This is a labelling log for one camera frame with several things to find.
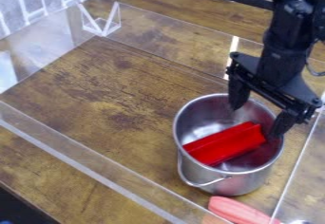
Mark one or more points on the silver metal pot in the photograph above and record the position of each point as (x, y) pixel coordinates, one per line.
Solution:
(237, 176)

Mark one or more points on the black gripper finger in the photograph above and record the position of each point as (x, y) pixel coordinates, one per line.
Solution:
(238, 92)
(282, 123)

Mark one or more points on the clear acrylic barrier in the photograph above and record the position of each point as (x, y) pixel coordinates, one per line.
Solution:
(303, 200)
(143, 191)

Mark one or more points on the clear acrylic right barrier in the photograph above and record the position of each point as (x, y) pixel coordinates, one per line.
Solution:
(303, 200)

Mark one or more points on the clear acrylic front barrier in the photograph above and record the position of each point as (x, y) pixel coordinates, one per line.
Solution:
(143, 191)

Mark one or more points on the orange handled tool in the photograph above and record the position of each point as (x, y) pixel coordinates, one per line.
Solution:
(237, 212)

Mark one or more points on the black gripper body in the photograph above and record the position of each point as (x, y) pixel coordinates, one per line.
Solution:
(274, 76)

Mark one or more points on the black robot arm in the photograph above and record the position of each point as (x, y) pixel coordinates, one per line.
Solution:
(297, 27)

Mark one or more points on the black wall strip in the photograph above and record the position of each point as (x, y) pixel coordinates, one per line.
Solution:
(256, 3)

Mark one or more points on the red plastic block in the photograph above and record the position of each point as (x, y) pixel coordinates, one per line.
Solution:
(226, 144)

